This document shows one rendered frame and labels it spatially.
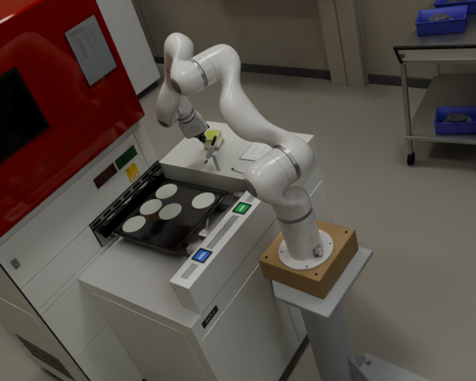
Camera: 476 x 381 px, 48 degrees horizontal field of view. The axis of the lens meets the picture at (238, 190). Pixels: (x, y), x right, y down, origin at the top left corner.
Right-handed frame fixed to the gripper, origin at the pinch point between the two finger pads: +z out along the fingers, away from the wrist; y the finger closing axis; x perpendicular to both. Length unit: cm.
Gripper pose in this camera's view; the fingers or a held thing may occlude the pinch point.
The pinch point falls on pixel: (202, 137)
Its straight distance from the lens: 230.0
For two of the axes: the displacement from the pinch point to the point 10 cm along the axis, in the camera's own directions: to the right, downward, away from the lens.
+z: 3.6, 5.1, 7.8
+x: -2.6, -7.5, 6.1
